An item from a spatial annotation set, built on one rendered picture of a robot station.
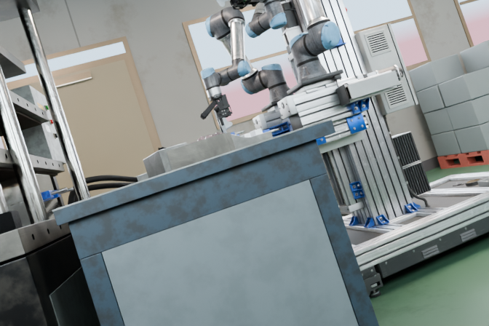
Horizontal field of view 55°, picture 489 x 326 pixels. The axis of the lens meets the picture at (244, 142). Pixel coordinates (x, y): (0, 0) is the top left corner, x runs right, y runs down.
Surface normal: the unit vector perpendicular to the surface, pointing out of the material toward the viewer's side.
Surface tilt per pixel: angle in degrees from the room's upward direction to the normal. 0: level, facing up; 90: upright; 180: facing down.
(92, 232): 90
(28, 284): 90
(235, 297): 90
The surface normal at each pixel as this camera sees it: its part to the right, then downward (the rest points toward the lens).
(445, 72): 0.25, -0.12
